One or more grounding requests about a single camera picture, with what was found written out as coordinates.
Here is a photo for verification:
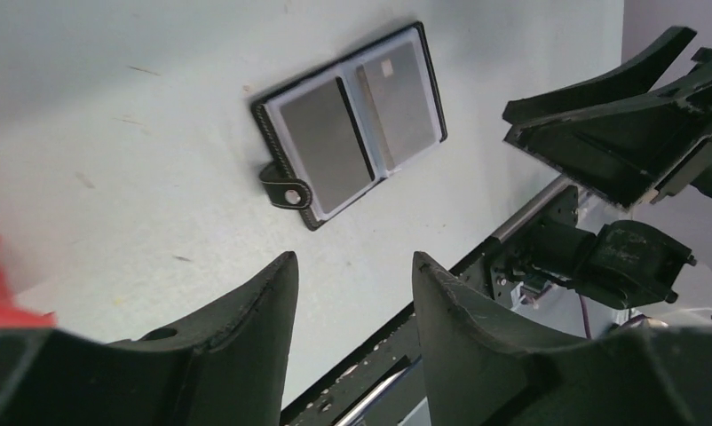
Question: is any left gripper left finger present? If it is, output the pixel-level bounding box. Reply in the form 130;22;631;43
0;251;298;425

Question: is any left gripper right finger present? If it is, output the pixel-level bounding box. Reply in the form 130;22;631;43
412;251;712;425

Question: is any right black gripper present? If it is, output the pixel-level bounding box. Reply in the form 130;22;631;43
502;26;712;209

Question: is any black leather card holder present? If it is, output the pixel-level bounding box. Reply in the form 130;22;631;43
249;21;447;231

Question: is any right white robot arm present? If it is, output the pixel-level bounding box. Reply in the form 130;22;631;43
476;26;712;327

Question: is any black VIP card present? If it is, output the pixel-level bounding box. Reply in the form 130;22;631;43
355;39;441;174

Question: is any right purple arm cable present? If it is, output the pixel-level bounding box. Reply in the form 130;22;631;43
576;292;596;341

